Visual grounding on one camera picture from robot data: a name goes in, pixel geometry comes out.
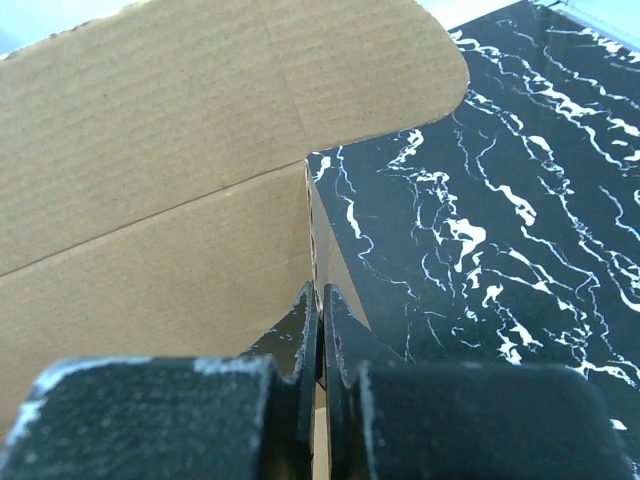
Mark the black marble pattern mat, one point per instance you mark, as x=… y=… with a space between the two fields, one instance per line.
x=508 y=230

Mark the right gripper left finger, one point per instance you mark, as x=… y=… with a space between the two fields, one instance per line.
x=139 y=417

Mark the brown cardboard box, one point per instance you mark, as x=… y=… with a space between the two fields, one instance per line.
x=156 y=193

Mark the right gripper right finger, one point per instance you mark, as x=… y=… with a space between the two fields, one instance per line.
x=391 y=419

